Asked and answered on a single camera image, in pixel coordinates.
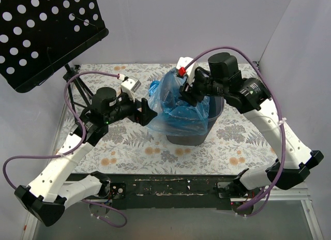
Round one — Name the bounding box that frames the grey mesh trash bin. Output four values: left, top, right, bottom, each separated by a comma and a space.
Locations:
166, 97, 225, 146

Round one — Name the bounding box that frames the blue plastic trash bag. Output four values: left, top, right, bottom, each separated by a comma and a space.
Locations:
147, 68, 210, 137

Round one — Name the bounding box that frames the small blue bag piece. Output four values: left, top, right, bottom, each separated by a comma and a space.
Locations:
148, 80, 160, 97

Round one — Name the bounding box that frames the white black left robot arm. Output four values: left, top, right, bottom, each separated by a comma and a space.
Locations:
14, 87, 157, 227

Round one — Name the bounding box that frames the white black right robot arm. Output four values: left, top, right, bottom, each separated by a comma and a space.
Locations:
176, 52, 324, 197

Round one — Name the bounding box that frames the floral table mat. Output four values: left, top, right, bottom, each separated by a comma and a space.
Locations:
74, 64, 276, 175

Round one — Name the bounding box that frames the black perforated music stand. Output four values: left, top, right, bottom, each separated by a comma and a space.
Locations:
1, 0, 109, 93

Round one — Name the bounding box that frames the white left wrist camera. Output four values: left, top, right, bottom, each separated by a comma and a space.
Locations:
121, 77, 141, 102

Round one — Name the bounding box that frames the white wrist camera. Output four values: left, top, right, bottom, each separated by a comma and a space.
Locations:
121, 77, 141, 102
176, 57, 198, 86

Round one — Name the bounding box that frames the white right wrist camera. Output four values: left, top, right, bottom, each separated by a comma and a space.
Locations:
176, 57, 198, 86

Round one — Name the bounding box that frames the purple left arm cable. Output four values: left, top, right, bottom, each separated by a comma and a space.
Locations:
2, 71, 128, 228

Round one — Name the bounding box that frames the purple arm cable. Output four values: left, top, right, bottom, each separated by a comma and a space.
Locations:
183, 46, 287, 218
2, 71, 128, 228

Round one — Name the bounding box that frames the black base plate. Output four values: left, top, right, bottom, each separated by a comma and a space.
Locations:
67, 173, 275, 211

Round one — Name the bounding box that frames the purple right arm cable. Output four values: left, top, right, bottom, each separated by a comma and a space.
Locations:
183, 46, 287, 218

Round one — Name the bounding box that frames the aluminium frame rail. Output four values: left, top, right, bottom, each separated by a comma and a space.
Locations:
21, 214, 38, 240

